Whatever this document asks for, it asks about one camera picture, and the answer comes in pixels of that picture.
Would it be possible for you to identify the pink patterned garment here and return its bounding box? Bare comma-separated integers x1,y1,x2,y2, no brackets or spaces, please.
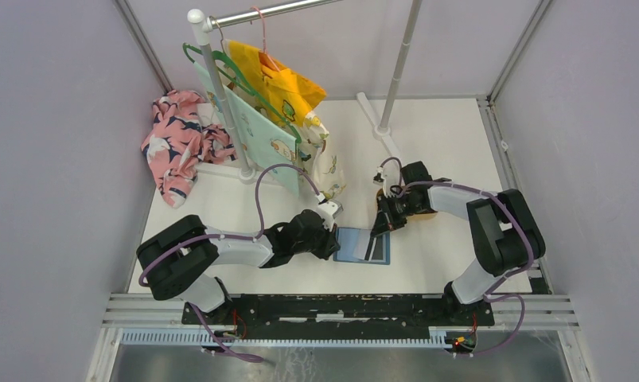
141,90,237,209

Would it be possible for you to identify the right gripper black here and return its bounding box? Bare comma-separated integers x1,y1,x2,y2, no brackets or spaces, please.
371,193,424,238

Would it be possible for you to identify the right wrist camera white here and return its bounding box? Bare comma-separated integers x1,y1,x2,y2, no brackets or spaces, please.
373,166,394,197

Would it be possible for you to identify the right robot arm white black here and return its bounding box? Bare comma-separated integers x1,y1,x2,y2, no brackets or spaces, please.
371,162,546,325

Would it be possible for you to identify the white metal clothes rack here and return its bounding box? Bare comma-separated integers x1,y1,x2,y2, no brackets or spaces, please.
187,0,424,185

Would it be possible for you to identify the yellow garment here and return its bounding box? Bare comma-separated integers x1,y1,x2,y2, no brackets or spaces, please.
227,40,326,128

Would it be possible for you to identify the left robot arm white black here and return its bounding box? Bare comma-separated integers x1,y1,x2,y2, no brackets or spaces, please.
136,209,340,325

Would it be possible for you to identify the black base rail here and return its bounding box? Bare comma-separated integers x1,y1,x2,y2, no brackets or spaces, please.
205,294,495,340

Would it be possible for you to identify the white card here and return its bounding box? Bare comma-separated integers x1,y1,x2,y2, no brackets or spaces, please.
353,231,373,262

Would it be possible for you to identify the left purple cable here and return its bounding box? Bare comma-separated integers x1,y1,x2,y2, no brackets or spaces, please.
138,163,325,364

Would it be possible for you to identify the white slotted cable duct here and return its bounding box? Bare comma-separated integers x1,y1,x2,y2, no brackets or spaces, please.
120,327,452,350

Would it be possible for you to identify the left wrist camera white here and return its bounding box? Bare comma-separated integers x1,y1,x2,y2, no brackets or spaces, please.
315,198,343,231

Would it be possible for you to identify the green clothes hanger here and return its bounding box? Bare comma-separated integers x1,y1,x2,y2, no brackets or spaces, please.
212,50,302,144

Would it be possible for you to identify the grey card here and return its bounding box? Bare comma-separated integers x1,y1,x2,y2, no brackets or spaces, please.
370,235,387,263

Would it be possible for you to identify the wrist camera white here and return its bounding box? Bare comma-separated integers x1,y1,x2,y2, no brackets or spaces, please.
315,198,343,231
373,166,394,197

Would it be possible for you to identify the blue leather card holder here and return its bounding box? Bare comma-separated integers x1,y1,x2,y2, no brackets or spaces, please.
333,228,391,265

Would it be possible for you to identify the tan oval card tray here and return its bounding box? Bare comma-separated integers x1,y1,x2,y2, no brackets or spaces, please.
376,189,435,218

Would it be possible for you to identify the pink clothes hanger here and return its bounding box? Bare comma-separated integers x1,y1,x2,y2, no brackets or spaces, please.
251,6,280,72

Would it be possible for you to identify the cream printed garment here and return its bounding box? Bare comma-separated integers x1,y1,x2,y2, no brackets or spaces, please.
298,111,347,199

